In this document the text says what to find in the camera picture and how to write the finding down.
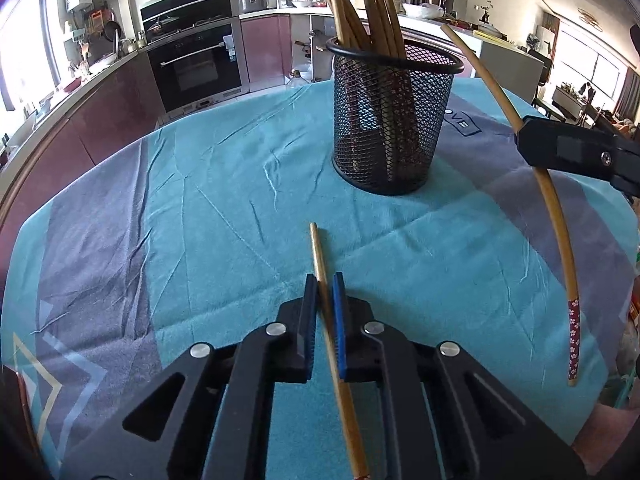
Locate black mesh utensil holder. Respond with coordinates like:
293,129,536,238
326,36,466,197

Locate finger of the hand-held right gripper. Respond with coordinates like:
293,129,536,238
516,116,640,199

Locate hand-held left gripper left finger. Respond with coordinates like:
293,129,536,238
62,274,321,480

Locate plain wooden chopstick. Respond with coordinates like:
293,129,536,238
308,221,372,480

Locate brown curtain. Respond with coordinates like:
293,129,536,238
615,67,640,122

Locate bundle of wooden chopsticks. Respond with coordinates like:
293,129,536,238
305,0,426,186

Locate black range hood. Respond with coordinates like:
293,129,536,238
139,0,236,29

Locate pink lower kitchen cabinets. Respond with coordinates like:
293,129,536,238
0,51,167,243

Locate wooden chopstick red floral end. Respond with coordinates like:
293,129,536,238
440,23,581,388

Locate white kitchen island counter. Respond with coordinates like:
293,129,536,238
240,2,546,104

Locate person's right forearm pink sleeve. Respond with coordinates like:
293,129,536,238
574,404,640,480

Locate teal and grey tablecloth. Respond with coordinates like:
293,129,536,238
0,77,640,480

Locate kitchen window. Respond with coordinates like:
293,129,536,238
0,0,67,113

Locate built-in black oven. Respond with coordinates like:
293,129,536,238
147,22,249,114

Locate pot with glass lid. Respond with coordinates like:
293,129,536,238
147,15,181,34

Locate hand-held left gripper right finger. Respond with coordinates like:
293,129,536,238
331,272,588,480

